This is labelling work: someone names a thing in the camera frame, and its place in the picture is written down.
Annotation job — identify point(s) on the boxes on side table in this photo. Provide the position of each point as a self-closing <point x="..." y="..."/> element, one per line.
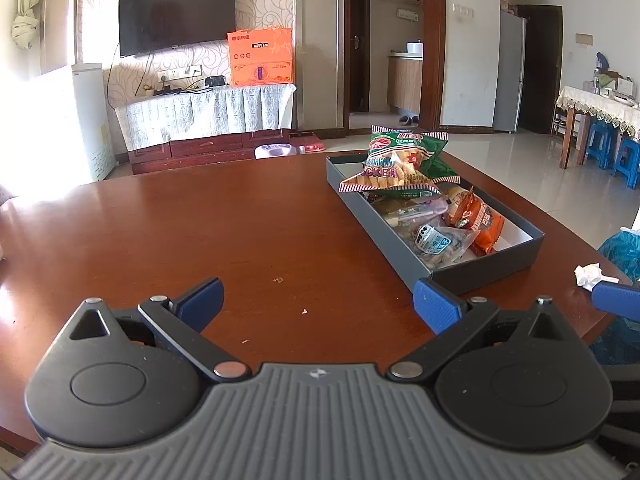
<point x="617" y="85"/>

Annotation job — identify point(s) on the blue-green plastic bag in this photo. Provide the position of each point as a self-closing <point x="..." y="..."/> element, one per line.
<point x="622" y="255"/>

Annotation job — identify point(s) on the black set-top box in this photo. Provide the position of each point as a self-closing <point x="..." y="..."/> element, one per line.
<point x="167" y="91"/>

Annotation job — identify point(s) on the grey cardboard box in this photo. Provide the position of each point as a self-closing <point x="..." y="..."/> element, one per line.
<point x="490" y="267"/>

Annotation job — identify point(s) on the crumpled white tissue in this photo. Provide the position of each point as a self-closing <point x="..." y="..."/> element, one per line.
<point x="589" y="276"/>

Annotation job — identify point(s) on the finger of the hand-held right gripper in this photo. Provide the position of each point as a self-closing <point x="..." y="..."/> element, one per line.
<point x="617" y="299"/>

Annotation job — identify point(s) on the white purple bottle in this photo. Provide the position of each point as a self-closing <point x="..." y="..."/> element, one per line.
<point x="277" y="151"/>

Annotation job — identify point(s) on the dark wooden door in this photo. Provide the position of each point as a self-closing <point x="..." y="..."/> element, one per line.
<point x="361" y="35"/>

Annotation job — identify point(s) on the pair of slippers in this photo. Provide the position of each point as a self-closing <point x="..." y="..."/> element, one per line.
<point x="409" y="120"/>

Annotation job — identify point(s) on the white pot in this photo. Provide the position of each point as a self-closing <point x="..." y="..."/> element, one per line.
<point x="415" y="47"/>

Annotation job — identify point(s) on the orange gift box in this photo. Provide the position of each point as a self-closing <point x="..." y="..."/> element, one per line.
<point x="260" y="57"/>

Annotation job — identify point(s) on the side table with lace cloth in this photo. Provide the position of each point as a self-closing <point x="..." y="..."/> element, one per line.
<point x="595" y="105"/>

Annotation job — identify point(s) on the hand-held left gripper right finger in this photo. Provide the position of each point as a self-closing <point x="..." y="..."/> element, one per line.
<point x="437" y="305"/>

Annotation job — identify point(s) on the wooden kitchen cabinet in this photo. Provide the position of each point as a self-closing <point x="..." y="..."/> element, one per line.
<point x="405" y="82"/>

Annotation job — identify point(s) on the white wall switch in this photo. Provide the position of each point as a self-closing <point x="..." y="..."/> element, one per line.
<point x="462" y="10"/>

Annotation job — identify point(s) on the green cracker bag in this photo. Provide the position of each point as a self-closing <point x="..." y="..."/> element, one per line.
<point x="395" y="165"/>

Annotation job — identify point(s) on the grey refrigerator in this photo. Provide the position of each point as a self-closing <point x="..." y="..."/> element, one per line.
<point x="509" y="70"/>

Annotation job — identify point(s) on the small black device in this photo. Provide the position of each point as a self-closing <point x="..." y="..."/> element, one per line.
<point x="215" y="81"/>

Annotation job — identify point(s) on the cabinet with white cloth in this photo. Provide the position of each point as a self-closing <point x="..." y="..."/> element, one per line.
<point x="200" y="112"/>

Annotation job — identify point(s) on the yellow wall notice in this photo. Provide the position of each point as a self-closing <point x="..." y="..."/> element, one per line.
<point x="584" y="41"/>

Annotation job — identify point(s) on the knotted cream curtain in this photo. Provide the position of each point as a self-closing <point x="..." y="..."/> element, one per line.
<point x="26" y="25"/>

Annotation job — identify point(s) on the clear candy spoon packet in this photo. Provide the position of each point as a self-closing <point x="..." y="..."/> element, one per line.
<point x="431" y="207"/>

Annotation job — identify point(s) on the clear seed packet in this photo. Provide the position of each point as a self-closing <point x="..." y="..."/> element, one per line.
<point x="440" y="245"/>

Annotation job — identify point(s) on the dark brown door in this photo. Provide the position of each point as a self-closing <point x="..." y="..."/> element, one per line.
<point x="542" y="70"/>

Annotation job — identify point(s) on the white chest freezer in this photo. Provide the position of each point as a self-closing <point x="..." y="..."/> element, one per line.
<point x="95" y="120"/>

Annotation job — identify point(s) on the orange candy packet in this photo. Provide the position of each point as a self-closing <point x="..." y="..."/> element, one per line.
<point x="457" y="207"/>

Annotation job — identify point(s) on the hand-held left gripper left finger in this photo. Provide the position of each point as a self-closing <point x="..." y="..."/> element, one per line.
<point x="202" y="300"/>

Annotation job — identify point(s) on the green snack bag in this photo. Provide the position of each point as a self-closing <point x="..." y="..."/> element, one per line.
<point x="444" y="167"/>

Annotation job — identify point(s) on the white wall sockets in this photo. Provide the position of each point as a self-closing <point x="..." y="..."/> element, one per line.
<point x="180" y="72"/>

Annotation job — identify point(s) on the orange-red bar packet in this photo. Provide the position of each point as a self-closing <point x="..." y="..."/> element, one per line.
<point x="487" y="227"/>

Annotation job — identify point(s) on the black wall television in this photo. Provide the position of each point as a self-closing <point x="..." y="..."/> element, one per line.
<point x="175" y="15"/>

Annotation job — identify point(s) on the red floor item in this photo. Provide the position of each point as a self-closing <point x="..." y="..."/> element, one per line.
<point x="315" y="148"/>

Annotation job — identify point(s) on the blue plastic stool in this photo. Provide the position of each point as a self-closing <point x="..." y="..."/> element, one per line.
<point x="629" y="160"/>
<point x="599" y="142"/>

